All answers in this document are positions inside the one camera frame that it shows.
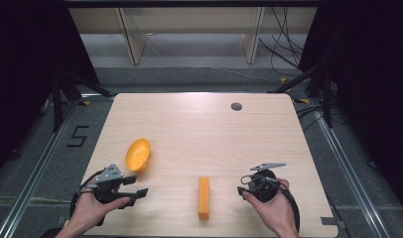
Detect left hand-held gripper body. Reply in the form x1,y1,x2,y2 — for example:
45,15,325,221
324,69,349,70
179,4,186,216
93,163,131,204

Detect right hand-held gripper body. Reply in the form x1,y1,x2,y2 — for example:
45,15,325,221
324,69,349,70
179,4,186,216
240,162,288,203

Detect orange oval perforated dish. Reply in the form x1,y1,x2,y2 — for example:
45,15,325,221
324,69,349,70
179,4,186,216
125,138,152,174

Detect orange rectangular bar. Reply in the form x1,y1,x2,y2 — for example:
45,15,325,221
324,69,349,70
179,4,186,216
198,176,211,221

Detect person's right hand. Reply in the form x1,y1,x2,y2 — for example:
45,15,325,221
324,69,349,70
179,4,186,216
242,178,299,233

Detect person's left hand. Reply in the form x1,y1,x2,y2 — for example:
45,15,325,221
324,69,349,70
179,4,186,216
69,179,131,230

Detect black metal stand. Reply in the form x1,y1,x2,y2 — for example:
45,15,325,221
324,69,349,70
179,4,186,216
50,67,114,134
268,54,336,129

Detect black curtain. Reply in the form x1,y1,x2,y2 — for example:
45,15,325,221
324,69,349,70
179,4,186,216
0,0,100,175
298,0,403,214

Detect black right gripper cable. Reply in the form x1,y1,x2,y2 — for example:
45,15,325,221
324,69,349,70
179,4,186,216
278,182,302,233

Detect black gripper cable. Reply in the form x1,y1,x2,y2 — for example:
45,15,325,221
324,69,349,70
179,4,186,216
68,168,106,217
278,182,302,233

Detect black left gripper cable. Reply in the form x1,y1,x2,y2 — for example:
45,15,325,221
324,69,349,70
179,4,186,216
68,168,106,217

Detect aluminium floor rail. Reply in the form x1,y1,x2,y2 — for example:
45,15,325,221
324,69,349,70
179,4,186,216
0,98,80,238
311,98,392,238

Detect black floor cables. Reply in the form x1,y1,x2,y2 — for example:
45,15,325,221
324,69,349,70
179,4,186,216
296,104,325,133

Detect thin white floor cable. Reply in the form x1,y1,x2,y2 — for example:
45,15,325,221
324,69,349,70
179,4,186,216
145,42,281,84

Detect black hanging cables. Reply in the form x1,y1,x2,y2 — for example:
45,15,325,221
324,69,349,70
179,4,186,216
258,7,311,77

